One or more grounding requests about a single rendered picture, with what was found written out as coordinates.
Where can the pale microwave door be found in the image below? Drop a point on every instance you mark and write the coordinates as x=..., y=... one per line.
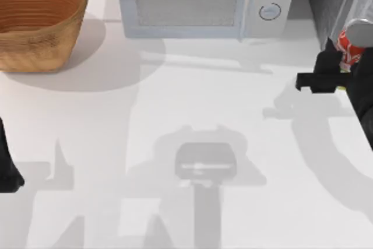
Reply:
x=183, y=1

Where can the red and white can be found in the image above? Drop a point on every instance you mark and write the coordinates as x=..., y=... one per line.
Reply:
x=349, y=46

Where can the round microwave knob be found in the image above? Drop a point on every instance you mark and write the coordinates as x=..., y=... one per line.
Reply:
x=270, y=11

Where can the pale microwave oven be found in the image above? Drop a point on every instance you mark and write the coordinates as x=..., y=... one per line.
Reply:
x=291, y=4

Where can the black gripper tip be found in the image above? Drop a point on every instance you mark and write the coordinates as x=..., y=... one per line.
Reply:
x=7, y=167

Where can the woven wooden basket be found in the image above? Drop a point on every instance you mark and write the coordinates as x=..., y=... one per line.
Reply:
x=43, y=39

